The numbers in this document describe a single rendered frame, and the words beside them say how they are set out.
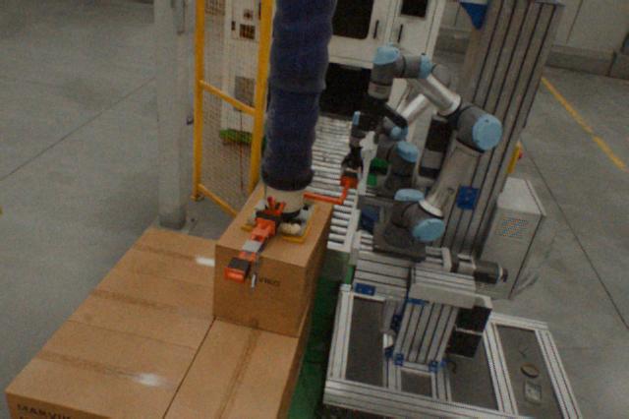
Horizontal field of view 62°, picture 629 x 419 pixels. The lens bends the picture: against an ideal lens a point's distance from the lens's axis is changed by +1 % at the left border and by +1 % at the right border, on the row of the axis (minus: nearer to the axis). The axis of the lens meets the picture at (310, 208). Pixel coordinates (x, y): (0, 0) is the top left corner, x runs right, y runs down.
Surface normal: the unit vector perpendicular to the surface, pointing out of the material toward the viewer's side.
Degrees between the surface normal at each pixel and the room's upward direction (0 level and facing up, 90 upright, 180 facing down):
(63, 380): 0
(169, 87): 89
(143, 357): 0
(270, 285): 90
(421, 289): 90
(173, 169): 90
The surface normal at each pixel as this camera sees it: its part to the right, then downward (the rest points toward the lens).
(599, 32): -0.14, 0.48
